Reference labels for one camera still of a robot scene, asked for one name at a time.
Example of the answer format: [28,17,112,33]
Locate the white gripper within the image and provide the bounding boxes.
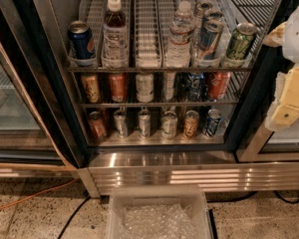
[263,6,299,131]

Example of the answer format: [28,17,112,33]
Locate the red bull can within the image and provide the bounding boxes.
[202,9,223,25]
[197,20,223,60]

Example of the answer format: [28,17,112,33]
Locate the green soda can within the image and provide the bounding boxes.
[225,22,257,60]

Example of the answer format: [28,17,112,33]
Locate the red can middle shelf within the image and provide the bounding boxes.
[207,72,231,100]

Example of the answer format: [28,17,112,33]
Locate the right glass fridge door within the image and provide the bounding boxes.
[236,83,299,163]

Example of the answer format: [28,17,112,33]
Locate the glass fridge door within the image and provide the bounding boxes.
[0,0,83,168]
[236,83,299,163]

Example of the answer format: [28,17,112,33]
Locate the blue can bottom shelf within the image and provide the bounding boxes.
[202,109,221,137]

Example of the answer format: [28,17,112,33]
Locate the blue can shelf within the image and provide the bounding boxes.
[202,109,221,137]
[182,73,204,102]

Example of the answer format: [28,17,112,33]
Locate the blue can middle shelf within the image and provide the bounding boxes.
[182,73,204,102]

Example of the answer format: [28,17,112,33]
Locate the tan can bottom shelf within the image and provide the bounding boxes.
[182,111,199,138]

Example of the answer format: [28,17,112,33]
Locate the tan can shelf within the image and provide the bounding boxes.
[182,111,199,138]
[81,74,101,104]

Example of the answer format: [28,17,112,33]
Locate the silver can middle shelf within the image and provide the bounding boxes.
[163,72,176,101]

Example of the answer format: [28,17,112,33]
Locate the grey can bottom shelf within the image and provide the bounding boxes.
[161,111,178,139]

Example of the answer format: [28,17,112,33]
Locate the steel fridge cabinet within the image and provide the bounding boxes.
[33,0,299,195]

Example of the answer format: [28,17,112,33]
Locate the white can middle shelf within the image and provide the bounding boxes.
[136,74,153,103]

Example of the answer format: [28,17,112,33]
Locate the silver can bottom centre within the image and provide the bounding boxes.
[139,110,150,138]

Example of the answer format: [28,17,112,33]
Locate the orange can middle shelf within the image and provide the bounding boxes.
[109,74,127,103]

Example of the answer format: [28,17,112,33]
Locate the orange can shelf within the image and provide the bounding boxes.
[109,74,127,103]
[88,112,108,139]

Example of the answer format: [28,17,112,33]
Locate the silver can bottom left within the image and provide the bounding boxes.
[114,110,129,138]

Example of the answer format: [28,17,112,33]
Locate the tan can middle shelf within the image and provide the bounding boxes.
[81,74,101,104]

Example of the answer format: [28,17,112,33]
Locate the orange can bottom shelf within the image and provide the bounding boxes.
[88,112,108,139]

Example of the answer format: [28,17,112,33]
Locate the blue pepsi can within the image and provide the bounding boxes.
[68,20,96,60]

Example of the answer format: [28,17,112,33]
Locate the left glass fridge door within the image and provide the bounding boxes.
[0,0,83,168]

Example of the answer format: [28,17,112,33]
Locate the clear water bottle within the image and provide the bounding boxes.
[165,1,195,68]

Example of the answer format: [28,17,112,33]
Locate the brown tea bottle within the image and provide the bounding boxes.
[103,0,128,68]

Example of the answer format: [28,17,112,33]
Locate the bubble wrap sheet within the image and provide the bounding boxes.
[119,204,198,239]

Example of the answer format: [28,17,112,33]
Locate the clear plastic bin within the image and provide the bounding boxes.
[106,185,215,239]

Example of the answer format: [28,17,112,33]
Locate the middle wire shelf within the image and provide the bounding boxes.
[79,72,244,109]

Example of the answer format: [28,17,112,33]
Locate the wire shelf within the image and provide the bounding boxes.
[69,0,277,69]
[79,72,244,109]

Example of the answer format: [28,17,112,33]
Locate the black cable right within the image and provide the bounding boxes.
[206,189,299,205]

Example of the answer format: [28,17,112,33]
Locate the black cable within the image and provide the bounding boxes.
[57,194,92,239]
[206,189,299,205]

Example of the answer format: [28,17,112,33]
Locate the top wire shelf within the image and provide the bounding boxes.
[69,0,277,69]

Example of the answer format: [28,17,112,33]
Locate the black cable left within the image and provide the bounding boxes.
[57,194,92,239]

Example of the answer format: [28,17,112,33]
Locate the orange cable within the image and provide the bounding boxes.
[0,177,80,215]

